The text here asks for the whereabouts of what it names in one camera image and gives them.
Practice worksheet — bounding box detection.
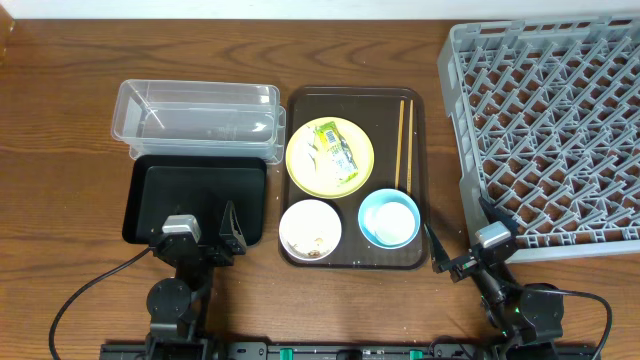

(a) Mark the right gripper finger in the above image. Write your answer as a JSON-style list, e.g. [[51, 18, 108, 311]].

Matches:
[[478, 196, 519, 235], [424, 224, 451, 273]]

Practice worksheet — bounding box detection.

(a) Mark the small white cup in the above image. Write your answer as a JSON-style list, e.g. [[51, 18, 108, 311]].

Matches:
[[367, 202, 415, 246]]

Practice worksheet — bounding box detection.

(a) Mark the light blue bowl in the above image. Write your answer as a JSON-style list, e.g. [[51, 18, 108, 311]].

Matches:
[[358, 189, 421, 250]]

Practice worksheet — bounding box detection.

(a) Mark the white bowl with leftovers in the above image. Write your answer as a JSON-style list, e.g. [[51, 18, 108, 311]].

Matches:
[[279, 199, 342, 262]]

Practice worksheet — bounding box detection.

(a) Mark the yellow plate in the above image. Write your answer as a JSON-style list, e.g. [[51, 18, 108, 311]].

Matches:
[[285, 117, 375, 199]]

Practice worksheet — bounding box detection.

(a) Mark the green snack wrapper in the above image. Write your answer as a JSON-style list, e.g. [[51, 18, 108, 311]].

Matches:
[[315, 121, 358, 183]]

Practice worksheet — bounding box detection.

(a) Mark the white tissue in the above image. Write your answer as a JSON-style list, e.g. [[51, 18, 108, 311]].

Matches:
[[300, 126, 318, 168]]

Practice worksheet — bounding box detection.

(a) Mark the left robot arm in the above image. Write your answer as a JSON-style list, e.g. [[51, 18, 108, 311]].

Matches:
[[142, 201, 247, 360]]

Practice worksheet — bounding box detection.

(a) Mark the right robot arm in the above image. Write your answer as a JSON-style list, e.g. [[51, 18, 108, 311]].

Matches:
[[425, 198, 564, 359]]

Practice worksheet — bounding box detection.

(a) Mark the grey dishwasher rack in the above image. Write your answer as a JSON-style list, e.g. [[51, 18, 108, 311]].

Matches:
[[437, 15, 639, 262]]

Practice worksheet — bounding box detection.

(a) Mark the black plastic bin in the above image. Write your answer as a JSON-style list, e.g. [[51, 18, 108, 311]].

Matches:
[[122, 155, 267, 246]]

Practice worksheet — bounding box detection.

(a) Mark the dark brown serving tray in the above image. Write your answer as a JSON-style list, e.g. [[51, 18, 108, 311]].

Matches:
[[279, 87, 429, 270]]

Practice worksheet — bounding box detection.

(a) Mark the clear plastic bin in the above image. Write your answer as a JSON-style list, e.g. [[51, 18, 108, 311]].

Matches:
[[111, 79, 286, 164]]

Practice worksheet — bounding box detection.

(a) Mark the left black cable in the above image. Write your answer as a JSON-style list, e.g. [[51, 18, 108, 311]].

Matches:
[[48, 244, 157, 360]]

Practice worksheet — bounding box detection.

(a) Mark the black cable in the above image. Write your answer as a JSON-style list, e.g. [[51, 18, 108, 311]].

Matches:
[[48, 244, 157, 360], [499, 279, 614, 360]]

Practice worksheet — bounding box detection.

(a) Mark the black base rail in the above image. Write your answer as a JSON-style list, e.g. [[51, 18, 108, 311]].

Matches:
[[98, 340, 601, 360]]

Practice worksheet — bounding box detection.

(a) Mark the right black cable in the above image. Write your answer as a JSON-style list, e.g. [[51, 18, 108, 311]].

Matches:
[[499, 279, 614, 360]]

